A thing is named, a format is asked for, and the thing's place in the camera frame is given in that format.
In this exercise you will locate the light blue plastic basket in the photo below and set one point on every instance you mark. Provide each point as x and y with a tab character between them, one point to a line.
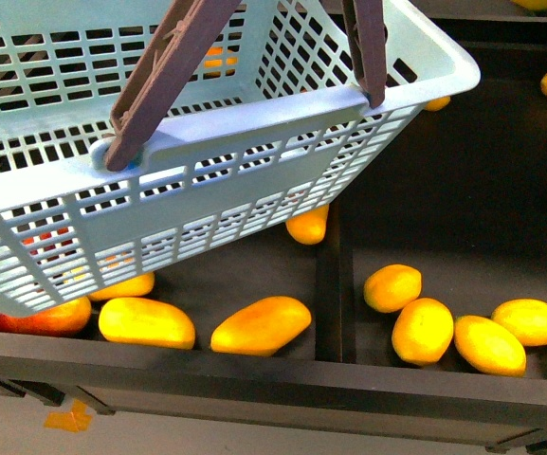
272	124

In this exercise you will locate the brown basket handle front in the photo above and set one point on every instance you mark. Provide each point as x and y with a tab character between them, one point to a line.
181	41

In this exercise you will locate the brown basket handle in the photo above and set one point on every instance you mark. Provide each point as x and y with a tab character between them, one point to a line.
181	41
366	33

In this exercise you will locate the yellow mango behind divider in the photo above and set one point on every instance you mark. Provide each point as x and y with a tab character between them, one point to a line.
309	228

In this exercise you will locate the yellow mango front centre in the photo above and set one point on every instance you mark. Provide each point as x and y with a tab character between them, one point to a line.
262	328

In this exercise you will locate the yellow mango right upper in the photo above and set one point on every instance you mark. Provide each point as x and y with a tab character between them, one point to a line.
392	287

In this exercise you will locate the yellow mango under basket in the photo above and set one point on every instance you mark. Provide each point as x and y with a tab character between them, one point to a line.
138	286

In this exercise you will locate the yellow mango front left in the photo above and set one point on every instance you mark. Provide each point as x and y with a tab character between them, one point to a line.
146	322

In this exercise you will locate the yellow mango right middle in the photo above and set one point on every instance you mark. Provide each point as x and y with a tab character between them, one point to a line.
423	332

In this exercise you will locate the red orange mango left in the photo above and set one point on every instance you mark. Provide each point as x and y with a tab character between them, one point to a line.
65	320

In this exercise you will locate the yellow mango right lower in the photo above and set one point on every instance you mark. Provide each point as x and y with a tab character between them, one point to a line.
488	347

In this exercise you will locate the yellow mango far right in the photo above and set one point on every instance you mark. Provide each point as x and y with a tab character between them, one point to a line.
525	319

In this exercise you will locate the black shelf divider bar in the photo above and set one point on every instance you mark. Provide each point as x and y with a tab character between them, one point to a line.
335	339

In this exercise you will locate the black display shelf unit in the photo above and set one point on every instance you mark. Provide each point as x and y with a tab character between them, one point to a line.
460	194

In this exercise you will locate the orange floor tape marker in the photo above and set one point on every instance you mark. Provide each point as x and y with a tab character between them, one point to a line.
77	419

